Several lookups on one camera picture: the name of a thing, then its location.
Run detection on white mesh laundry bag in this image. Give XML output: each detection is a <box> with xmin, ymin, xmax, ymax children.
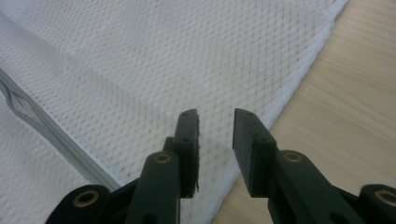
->
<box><xmin>0</xmin><ymin>0</ymin><xmax>349</xmax><ymax>224</ymax></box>

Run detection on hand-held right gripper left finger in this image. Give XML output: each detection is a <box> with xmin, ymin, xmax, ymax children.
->
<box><xmin>124</xmin><ymin>108</ymin><xmax>201</xmax><ymax>224</ymax></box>

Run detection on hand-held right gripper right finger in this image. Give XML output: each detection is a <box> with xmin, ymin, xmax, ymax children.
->
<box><xmin>232</xmin><ymin>107</ymin><xmax>365</xmax><ymax>224</ymax></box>

